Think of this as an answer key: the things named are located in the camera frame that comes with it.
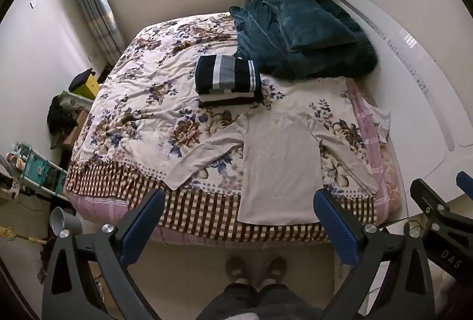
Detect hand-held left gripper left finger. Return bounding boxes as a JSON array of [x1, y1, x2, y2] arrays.
[[42, 189, 165, 320]]

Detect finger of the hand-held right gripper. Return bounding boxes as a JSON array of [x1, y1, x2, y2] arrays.
[[456, 171, 473, 197], [410, 178, 450, 223]]

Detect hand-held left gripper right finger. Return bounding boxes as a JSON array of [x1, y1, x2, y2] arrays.
[[313, 189, 435, 320]]

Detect beige long-sleeve shirt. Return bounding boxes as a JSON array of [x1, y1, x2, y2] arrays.
[[163, 112, 380, 225]]

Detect dark folded clothes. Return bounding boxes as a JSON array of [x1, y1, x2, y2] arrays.
[[198, 89, 264, 108]]

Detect person's right slipper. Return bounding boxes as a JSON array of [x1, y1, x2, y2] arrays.
[[260, 256, 288, 284]]

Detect person's slipper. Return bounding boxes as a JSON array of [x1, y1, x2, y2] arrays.
[[225, 256, 255, 284], [260, 256, 288, 284]]

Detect grey waste bin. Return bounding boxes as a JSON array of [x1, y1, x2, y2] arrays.
[[49, 207, 82, 237]]

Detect small white cloth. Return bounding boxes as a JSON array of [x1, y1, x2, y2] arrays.
[[370, 102, 391, 143]]

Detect white headboard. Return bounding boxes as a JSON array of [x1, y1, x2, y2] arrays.
[[329, 0, 473, 222]]

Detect person's left slipper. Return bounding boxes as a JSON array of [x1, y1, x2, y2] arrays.
[[225, 256, 255, 284]]

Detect teal storage rack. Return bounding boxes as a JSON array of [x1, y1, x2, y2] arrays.
[[7, 142, 69, 200]]

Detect cardboard box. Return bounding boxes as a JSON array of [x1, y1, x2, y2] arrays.
[[61, 109, 89, 151]]

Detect person's dark trousers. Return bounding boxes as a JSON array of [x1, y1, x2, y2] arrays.
[[196, 282, 322, 320]]

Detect floral blanket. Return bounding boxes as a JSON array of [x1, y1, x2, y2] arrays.
[[64, 12, 387, 243]]

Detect black bag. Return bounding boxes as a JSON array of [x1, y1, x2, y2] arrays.
[[47, 94, 79, 139]]

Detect white and green foam piece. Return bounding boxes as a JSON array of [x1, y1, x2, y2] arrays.
[[61, 90, 93, 111]]

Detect yellow stool with black cushion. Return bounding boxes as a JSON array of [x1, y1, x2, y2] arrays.
[[69, 68, 100, 100]]

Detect striped dark folded garment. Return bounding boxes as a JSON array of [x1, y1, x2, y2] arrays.
[[195, 54, 261, 96]]

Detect teal fleece blanket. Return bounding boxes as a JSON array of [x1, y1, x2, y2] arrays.
[[229, 0, 378, 80]]

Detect teal pillow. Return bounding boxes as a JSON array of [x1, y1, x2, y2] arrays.
[[263, 0, 358, 54]]

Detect broom handle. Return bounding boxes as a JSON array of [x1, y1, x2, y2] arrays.
[[0, 227, 48, 245]]

